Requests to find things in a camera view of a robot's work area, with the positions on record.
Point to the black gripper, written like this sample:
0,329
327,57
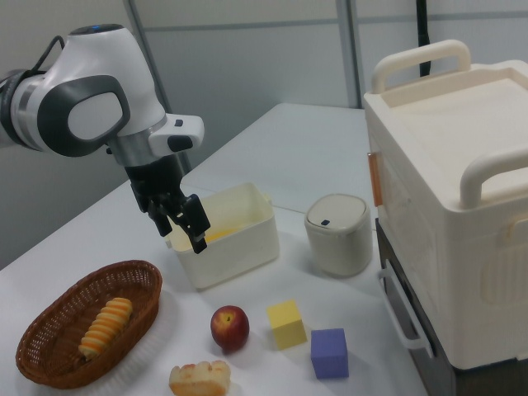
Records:
153,179

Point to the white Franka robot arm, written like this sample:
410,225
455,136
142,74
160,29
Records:
88,99

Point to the striped orange twisted bread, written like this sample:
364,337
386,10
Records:
106,326

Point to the sliced toast bread loaf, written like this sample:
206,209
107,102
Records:
200,377

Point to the brown woven wicker basket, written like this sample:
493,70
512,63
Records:
53,350

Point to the white rectangular plastic bin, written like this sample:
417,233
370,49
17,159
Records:
243,243

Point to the red apple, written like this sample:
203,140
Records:
229,328

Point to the yellow foam cube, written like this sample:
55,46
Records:
286,323

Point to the small cream lidded trash can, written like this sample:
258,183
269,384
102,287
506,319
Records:
338,237

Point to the purple foam cube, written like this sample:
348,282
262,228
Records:
329,354

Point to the large white storage box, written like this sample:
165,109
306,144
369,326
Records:
453,231

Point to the black hanging pole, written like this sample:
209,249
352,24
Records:
423,37

